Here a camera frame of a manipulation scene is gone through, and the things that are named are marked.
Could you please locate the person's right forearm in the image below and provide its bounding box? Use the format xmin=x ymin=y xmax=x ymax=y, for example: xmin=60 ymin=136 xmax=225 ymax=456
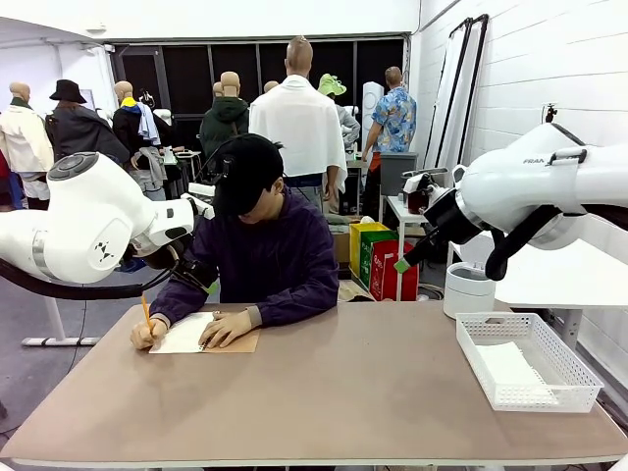
xmin=149 ymin=288 xmax=197 ymax=330

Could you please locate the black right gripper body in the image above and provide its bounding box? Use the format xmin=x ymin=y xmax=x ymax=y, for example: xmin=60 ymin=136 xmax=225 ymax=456
xmin=422 ymin=188 xmax=473 ymax=244

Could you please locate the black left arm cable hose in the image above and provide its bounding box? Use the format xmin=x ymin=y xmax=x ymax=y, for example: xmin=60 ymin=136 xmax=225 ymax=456
xmin=0 ymin=257 xmax=179 ymax=301

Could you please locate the white torn notebook sheet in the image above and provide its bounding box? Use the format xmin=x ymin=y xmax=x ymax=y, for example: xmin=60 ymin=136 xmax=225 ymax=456
xmin=471 ymin=341 xmax=560 ymax=406

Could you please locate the green shopping bag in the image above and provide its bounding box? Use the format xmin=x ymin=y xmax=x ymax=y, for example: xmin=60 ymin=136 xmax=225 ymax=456
xmin=360 ymin=230 xmax=399 ymax=291

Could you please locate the grey bin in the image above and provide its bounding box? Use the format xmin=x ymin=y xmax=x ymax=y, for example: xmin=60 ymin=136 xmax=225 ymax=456
xmin=380 ymin=151 xmax=419 ymax=197

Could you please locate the person's right hand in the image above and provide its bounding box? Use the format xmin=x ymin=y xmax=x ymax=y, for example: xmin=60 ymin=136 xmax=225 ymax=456
xmin=130 ymin=317 xmax=168 ymax=351

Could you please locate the person in purple jacket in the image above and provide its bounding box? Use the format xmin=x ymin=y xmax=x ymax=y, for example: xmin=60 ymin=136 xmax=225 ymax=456
xmin=149 ymin=132 xmax=340 ymax=329

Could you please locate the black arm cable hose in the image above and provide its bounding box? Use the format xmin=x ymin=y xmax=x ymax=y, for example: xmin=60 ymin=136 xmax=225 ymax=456
xmin=0 ymin=257 xmax=179 ymax=301
xmin=485 ymin=198 xmax=628 ymax=282

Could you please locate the white cylindrical bin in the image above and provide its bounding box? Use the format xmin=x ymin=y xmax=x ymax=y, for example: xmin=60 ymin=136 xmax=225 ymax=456
xmin=443 ymin=261 xmax=497 ymax=320

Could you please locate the mannequin with green hat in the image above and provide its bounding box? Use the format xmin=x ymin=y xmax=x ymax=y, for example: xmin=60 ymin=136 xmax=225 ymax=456
xmin=317 ymin=73 xmax=362 ymax=148

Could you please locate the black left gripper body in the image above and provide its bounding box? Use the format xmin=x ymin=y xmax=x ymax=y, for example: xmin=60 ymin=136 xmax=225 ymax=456
xmin=171 ymin=256 xmax=215 ymax=290

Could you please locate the mannequin in dark green puffer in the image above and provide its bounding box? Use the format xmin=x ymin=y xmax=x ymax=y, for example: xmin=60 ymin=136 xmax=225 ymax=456
xmin=199 ymin=71 xmax=251 ymax=171

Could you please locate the white panel with black frame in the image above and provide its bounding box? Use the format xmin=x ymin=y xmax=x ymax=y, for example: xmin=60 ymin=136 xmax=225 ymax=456
xmin=422 ymin=17 xmax=475 ymax=171
xmin=441 ymin=13 xmax=490 ymax=185

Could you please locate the yellow pencil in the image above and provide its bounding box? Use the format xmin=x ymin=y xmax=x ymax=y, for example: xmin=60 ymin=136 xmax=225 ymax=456
xmin=140 ymin=293 xmax=154 ymax=338

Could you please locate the yellow shopping bag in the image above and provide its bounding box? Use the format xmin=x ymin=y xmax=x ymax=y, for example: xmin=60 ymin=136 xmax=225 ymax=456
xmin=348 ymin=221 xmax=392 ymax=288

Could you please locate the cardboard box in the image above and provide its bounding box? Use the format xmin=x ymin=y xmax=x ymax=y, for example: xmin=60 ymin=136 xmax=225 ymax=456
xmin=332 ymin=230 xmax=352 ymax=269

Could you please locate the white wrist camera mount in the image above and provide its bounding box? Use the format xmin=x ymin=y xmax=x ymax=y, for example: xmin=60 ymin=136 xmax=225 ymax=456
xmin=401 ymin=171 xmax=450 ymax=215
xmin=180 ymin=182 xmax=217 ymax=221

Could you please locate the white floor stand leg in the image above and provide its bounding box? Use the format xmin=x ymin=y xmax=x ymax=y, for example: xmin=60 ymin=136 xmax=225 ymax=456
xmin=22 ymin=293 xmax=102 ymax=347

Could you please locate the mannequin in floral shirt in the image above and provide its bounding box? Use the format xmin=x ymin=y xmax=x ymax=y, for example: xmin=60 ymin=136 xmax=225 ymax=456
xmin=361 ymin=66 xmax=418 ymax=222

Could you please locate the white perforated plastic basket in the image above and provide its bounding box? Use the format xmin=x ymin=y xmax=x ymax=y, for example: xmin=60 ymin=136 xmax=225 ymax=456
xmin=455 ymin=312 xmax=604 ymax=414

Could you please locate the mannequin with black bucket hat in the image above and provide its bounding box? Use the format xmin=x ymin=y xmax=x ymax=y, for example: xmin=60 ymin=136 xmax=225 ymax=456
xmin=44 ymin=78 xmax=131 ymax=166

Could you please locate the mannequin with yellow scarf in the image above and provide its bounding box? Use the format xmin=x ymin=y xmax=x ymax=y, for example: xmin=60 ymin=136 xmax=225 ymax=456
xmin=112 ymin=80 xmax=173 ymax=200

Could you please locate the spiral notebook brown cover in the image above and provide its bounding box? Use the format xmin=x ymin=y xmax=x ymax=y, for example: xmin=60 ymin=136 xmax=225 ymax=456
xmin=148 ymin=311 xmax=261 ymax=355

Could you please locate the brown paper bag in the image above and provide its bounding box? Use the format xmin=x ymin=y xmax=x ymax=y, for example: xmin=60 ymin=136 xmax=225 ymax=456
xmin=338 ymin=280 xmax=377 ymax=303

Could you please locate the red shopping bag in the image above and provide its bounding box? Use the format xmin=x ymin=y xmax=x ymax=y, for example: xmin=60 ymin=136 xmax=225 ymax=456
xmin=370 ymin=239 xmax=421 ymax=302

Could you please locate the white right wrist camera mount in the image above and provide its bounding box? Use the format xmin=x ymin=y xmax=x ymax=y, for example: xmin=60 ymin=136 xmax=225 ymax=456
xmin=401 ymin=171 xmax=450 ymax=215

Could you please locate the person's left hand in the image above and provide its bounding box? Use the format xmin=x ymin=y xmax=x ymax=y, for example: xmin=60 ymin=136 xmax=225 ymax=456
xmin=198 ymin=309 xmax=253 ymax=349

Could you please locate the small white background table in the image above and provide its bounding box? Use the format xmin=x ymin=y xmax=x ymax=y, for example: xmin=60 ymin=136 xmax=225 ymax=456
xmin=164 ymin=148 xmax=203 ymax=197

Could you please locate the mannequin in white shirt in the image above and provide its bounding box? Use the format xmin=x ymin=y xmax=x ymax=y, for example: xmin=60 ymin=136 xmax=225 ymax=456
xmin=248 ymin=35 xmax=348 ymax=213

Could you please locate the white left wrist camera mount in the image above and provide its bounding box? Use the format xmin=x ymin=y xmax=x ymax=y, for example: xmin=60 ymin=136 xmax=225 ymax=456
xmin=180 ymin=182 xmax=217 ymax=221

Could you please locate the olive cloth pile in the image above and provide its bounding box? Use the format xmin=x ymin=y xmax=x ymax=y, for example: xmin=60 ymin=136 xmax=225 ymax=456
xmin=326 ymin=213 xmax=364 ymax=237

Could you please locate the white tall tower appliance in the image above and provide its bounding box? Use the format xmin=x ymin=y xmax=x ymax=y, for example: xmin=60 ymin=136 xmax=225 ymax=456
xmin=362 ymin=80 xmax=386 ymax=134

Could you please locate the person's left forearm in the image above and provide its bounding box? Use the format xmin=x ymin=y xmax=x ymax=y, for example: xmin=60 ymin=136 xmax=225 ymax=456
xmin=247 ymin=282 xmax=340 ymax=328

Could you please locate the mannequin in cream jacket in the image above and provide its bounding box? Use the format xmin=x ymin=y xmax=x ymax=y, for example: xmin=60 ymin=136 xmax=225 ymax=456
xmin=0 ymin=81 xmax=55 ymax=212

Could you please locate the white side desk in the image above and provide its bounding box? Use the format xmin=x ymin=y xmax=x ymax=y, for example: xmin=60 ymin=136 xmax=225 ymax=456
xmin=450 ymin=230 xmax=628 ymax=350

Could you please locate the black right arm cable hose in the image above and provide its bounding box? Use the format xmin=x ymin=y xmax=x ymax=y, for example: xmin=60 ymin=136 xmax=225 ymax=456
xmin=485 ymin=198 xmax=628 ymax=282

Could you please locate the black baseball cap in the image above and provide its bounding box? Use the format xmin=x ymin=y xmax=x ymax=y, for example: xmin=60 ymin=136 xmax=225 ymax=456
xmin=213 ymin=132 xmax=286 ymax=217

